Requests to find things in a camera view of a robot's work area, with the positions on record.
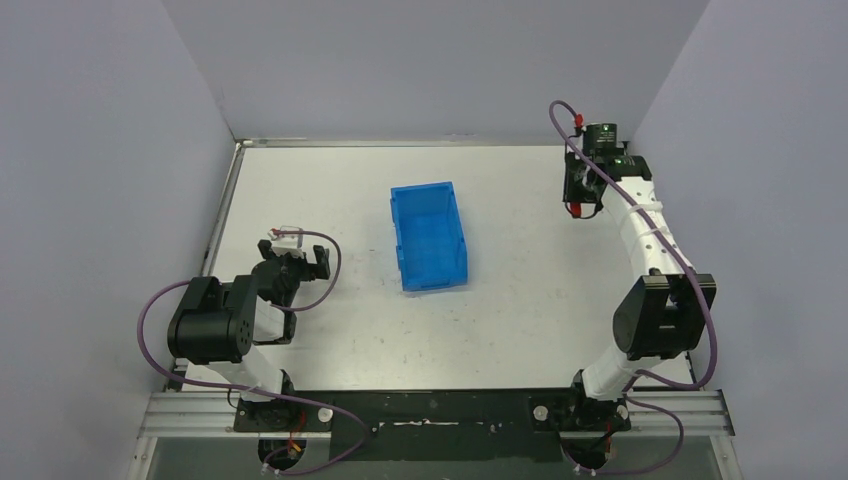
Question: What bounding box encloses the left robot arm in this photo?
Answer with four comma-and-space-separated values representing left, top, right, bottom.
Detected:
167, 237, 331, 431

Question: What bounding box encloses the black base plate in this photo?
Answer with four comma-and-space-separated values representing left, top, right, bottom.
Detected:
233, 388, 631, 462

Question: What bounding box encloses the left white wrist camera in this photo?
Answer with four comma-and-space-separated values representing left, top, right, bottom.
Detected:
268, 226, 304, 259

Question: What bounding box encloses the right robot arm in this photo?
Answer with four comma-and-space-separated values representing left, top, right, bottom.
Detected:
563, 123, 717, 431

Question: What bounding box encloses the aluminium front rail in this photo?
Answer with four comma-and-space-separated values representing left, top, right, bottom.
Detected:
139, 390, 735, 439

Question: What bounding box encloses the blue plastic bin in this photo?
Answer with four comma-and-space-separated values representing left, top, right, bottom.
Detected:
390, 182, 468, 292

